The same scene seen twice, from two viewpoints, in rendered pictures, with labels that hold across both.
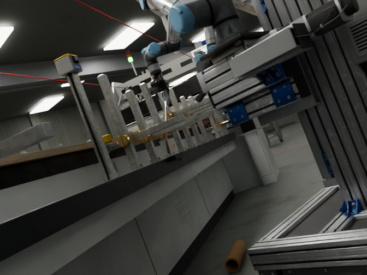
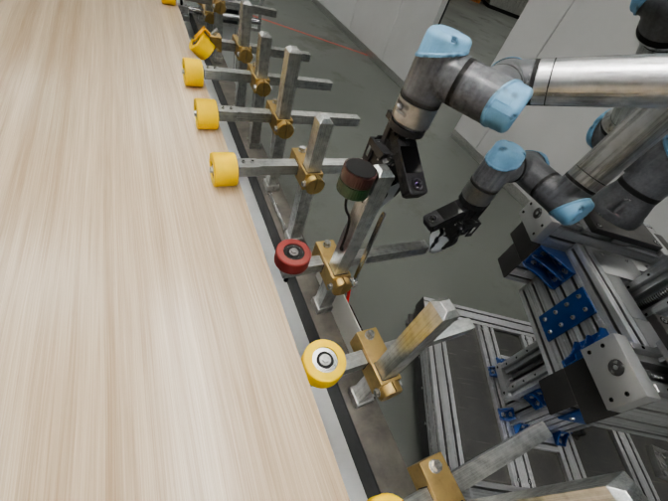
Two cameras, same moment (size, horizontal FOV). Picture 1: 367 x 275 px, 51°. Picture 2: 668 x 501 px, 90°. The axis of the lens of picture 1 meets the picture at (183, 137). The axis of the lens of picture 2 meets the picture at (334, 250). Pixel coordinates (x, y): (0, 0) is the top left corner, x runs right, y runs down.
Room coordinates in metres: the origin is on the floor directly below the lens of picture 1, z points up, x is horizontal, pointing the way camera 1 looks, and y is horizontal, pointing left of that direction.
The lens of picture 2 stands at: (1.98, 0.56, 1.46)
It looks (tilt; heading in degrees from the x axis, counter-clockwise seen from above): 46 degrees down; 304
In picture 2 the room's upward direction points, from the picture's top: 22 degrees clockwise
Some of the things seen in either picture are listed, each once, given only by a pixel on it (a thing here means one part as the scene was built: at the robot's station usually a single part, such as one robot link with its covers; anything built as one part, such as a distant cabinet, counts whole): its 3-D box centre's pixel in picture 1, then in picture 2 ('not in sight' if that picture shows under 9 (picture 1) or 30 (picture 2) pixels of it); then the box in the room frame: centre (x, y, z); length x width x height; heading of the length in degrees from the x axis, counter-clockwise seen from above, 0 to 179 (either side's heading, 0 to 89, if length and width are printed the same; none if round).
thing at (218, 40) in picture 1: (229, 33); not in sight; (1.58, -0.34, 1.09); 0.15 x 0.15 x 0.10
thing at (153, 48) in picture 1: (155, 50); (490, 94); (2.21, -0.03, 1.30); 0.11 x 0.11 x 0.08; 16
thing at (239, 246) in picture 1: (236, 255); not in sight; (2.22, -0.04, 0.04); 0.30 x 0.08 x 0.08; 164
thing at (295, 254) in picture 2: not in sight; (289, 265); (2.32, 0.20, 0.85); 0.08 x 0.08 x 0.11
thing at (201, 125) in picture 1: (200, 123); (242, 71); (3.21, -0.17, 0.87); 0.03 x 0.03 x 0.48; 74
